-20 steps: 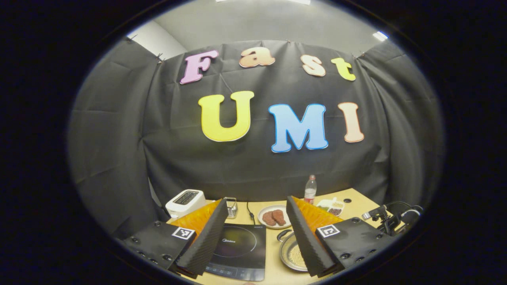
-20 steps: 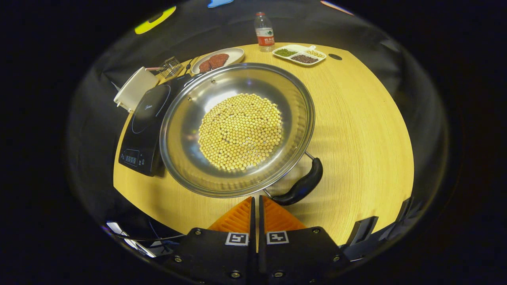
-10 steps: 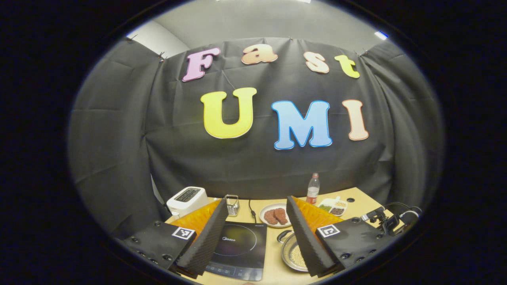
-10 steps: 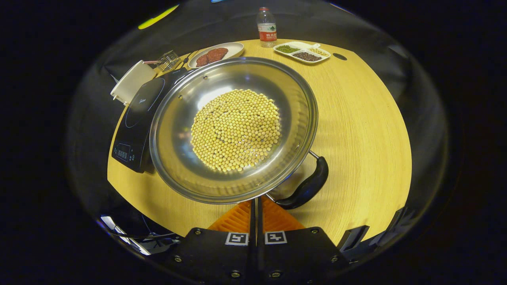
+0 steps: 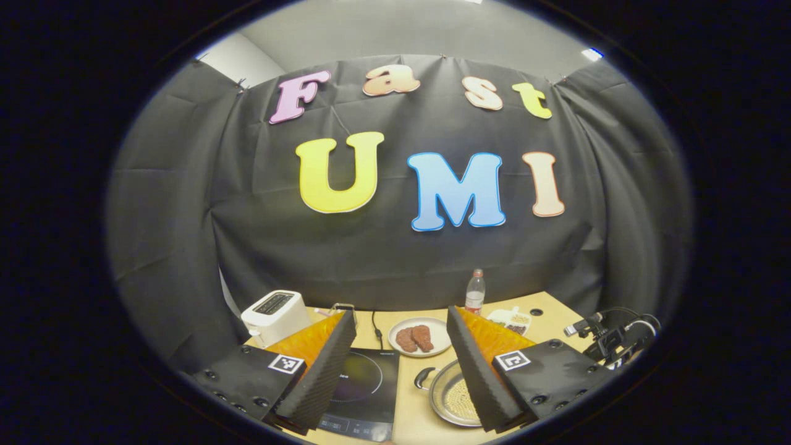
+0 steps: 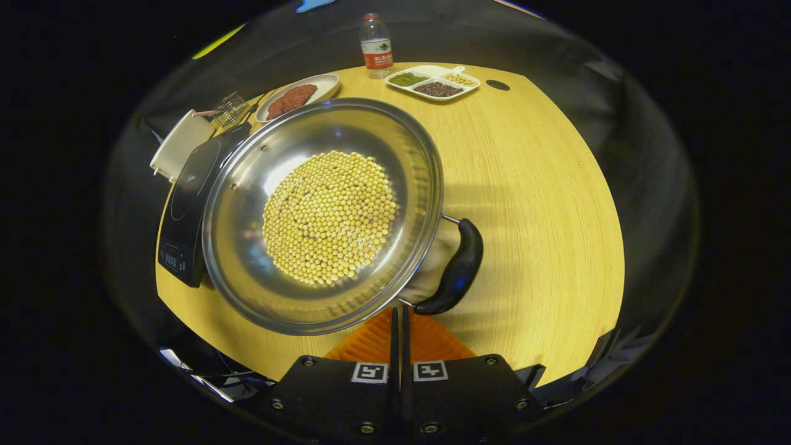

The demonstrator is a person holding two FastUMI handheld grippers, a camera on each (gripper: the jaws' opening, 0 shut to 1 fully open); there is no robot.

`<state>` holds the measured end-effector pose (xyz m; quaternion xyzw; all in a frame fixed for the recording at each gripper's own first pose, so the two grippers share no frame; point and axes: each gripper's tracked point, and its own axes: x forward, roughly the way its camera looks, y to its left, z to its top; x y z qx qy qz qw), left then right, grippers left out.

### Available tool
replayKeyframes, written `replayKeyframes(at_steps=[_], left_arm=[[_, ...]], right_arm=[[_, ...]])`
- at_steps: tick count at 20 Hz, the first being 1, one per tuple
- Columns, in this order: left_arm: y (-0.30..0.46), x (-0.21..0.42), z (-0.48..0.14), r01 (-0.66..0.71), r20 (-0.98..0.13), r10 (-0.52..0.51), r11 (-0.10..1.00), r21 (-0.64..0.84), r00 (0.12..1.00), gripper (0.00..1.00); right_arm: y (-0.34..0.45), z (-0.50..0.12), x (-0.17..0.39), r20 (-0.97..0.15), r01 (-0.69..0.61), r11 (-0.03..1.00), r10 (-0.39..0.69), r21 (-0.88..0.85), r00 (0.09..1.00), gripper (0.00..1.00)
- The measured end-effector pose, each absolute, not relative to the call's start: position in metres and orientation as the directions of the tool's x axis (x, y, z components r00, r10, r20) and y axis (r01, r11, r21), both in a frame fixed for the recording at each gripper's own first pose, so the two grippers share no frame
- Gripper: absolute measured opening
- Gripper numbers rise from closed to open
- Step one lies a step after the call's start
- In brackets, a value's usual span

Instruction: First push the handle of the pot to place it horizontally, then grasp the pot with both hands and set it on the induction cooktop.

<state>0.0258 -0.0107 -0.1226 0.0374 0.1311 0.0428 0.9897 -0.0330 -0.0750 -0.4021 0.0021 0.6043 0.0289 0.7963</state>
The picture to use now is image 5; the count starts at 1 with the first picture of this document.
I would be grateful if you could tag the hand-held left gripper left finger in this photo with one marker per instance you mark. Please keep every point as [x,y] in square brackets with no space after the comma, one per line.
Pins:
[321,377]

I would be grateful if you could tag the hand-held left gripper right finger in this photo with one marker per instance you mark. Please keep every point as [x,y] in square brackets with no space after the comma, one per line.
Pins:
[476,377]

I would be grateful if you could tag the black induction cooktop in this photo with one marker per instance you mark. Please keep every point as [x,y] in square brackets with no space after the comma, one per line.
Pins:
[371,383]

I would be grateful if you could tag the large pile of soybeans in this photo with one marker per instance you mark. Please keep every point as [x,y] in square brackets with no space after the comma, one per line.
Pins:
[462,398]

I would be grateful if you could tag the round white plate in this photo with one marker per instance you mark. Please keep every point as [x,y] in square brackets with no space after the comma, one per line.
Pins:
[440,330]

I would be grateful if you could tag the white divided dish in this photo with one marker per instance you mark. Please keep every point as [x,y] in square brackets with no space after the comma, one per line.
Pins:
[510,320]

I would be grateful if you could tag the white toaster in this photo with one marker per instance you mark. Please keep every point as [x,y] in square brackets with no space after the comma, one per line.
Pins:
[275,315]

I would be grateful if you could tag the clear plastic water bottle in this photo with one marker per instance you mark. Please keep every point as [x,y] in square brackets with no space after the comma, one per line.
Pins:
[474,296]

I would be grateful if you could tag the small ceiling light panel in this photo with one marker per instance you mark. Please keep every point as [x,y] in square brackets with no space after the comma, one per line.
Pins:
[592,54]

